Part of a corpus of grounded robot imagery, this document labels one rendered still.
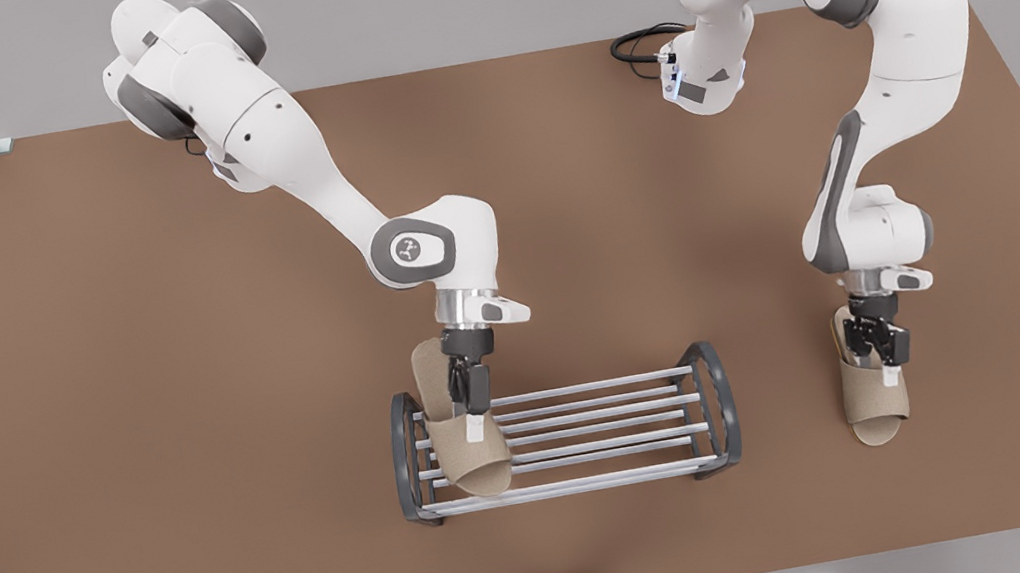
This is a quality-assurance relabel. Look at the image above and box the tan slipper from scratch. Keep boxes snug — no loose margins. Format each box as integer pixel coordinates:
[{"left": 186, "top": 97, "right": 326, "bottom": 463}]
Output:
[
  {"left": 826, "top": 298, "right": 916, "bottom": 451},
  {"left": 407, "top": 329, "right": 520, "bottom": 506}
]

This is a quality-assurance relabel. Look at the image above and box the grey metal shoe rack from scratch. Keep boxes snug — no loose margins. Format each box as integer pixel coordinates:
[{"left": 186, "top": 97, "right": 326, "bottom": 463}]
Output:
[{"left": 382, "top": 337, "right": 749, "bottom": 531}]

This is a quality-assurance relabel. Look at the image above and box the black cable loop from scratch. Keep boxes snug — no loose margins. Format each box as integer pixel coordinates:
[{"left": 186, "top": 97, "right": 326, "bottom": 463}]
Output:
[{"left": 606, "top": 19, "right": 698, "bottom": 87}]

